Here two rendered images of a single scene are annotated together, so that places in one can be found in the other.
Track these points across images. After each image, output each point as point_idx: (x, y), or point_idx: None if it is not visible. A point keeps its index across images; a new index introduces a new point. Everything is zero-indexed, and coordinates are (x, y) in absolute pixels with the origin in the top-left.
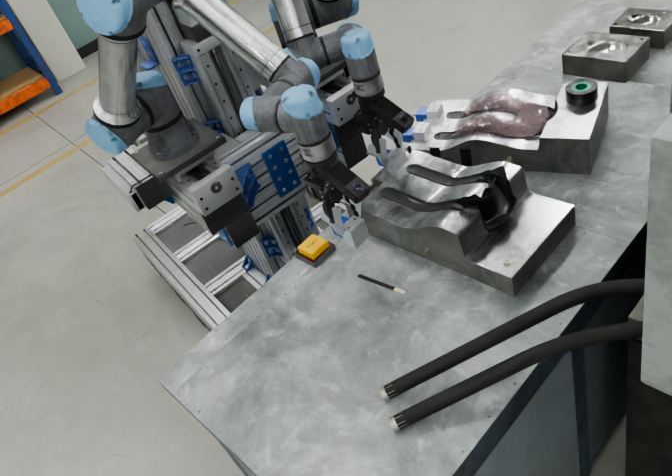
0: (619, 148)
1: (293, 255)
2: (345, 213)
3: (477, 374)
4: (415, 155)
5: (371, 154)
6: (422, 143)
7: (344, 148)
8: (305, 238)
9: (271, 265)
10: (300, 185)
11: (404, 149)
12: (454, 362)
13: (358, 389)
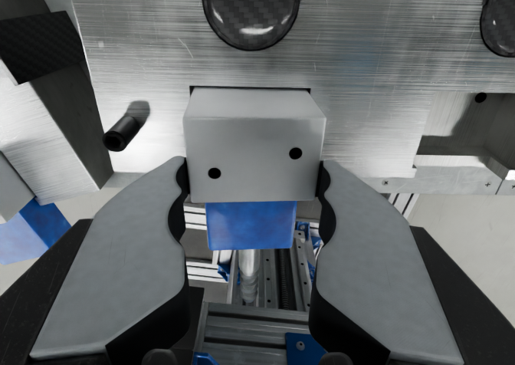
0: None
1: (300, 245)
2: (431, 186)
3: None
4: (136, 72)
5: (256, 277)
6: (24, 149)
7: (186, 340)
8: (271, 251)
9: (313, 258)
10: (287, 330)
11: (132, 170)
12: None
13: None
